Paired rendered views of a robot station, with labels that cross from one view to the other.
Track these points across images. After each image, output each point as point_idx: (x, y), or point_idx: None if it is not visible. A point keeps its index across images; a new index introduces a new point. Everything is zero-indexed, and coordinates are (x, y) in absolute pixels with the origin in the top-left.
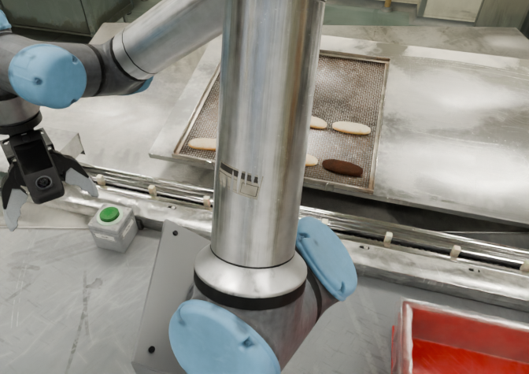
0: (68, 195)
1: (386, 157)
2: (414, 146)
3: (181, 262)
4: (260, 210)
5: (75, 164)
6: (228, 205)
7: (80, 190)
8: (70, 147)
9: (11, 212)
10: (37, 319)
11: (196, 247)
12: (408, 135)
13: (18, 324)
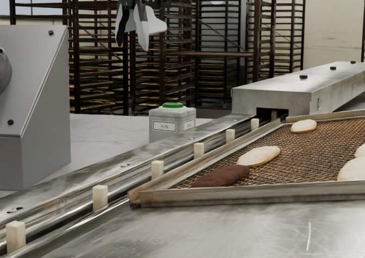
0: (228, 117)
1: (244, 211)
2: (286, 237)
3: (19, 41)
4: None
5: (138, 0)
6: None
7: (234, 119)
8: (291, 99)
9: (116, 24)
10: (93, 133)
11: (38, 51)
12: (350, 227)
13: (93, 131)
